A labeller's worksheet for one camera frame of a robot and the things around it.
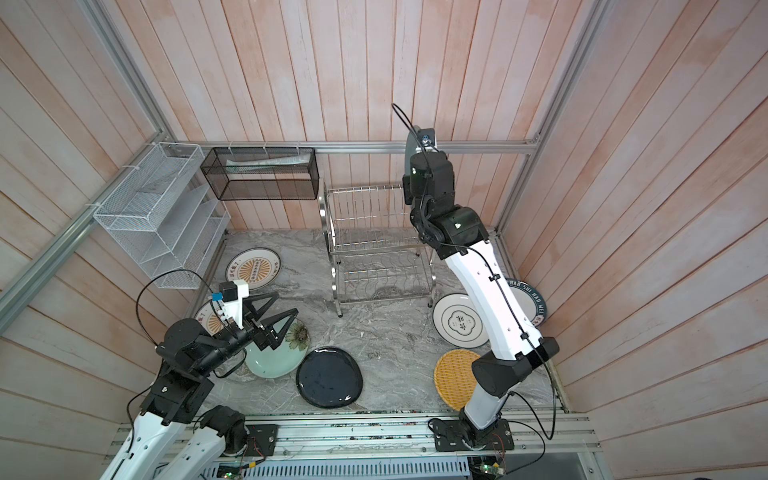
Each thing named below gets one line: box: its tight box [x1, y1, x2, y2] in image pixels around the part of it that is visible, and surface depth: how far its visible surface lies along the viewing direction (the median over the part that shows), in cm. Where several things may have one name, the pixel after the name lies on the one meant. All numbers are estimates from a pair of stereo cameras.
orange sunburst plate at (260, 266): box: [225, 247, 281, 290], surface depth 111 cm
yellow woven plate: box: [434, 349, 480, 411], surface depth 85 cm
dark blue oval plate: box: [296, 348, 363, 408], surface depth 85 cm
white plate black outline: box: [432, 292, 489, 349], surface depth 95 cm
